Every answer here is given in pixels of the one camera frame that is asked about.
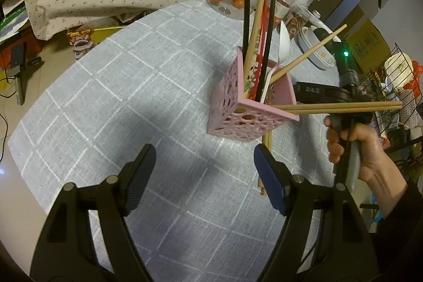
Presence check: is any red plastic bag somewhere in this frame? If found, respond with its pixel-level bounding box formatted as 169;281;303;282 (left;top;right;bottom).
411;60;423;88

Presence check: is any black tripod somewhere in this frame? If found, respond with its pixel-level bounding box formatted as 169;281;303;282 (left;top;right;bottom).
10;42;44;106

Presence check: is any person's right hand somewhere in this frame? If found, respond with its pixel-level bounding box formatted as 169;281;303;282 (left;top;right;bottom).
325;117;402;185

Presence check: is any green white bag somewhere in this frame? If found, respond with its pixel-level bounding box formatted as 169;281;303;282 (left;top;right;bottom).
0;4;27;38

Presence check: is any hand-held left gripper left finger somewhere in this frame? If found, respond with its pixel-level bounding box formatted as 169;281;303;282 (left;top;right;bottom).
30;143;157;282

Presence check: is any white floral bowl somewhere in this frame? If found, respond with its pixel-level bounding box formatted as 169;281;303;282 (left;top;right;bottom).
297;26;341;70

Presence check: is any jar of dried slices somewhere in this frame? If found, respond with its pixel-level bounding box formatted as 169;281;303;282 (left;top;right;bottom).
286;3;313;40

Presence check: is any white plastic spoon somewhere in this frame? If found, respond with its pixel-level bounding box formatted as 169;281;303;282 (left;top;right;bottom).
260;20;292;103

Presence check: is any red chopstick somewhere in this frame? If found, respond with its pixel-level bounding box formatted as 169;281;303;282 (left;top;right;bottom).
249;0;270;99

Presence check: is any grey checked tablecloth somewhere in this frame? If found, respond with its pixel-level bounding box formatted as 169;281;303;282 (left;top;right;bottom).
7;0;341;282

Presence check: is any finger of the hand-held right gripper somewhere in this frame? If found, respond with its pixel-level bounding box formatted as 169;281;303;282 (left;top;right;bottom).
295;81;346;105

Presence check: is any yellow printed box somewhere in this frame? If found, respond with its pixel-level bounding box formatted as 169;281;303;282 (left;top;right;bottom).
66;26;123;60

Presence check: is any cardboard box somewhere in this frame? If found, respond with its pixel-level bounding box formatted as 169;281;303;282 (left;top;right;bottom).
347;19;391;71

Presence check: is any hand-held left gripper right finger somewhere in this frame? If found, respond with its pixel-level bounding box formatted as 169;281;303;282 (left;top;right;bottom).
254;143;380;282

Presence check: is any beige plate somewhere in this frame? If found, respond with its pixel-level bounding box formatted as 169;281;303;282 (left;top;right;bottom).
384;52;414;82

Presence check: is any red spice jar silver lid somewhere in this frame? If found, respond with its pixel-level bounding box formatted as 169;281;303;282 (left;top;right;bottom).
274;0;298;25

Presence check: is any pink perforated utensil holder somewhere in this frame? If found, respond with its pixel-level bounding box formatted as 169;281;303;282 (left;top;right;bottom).
208;46;301;141

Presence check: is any black cable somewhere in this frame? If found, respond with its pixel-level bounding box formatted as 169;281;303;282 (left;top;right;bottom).
0;112;9;142

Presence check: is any black wire rack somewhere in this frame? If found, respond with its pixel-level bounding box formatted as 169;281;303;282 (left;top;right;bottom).
360;42;423;170

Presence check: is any person's right forearm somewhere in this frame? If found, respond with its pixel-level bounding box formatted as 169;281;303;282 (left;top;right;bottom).
365;168;423;256

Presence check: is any dark glazed bowl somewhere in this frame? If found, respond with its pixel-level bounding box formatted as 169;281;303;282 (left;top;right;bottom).
313;27;342;44

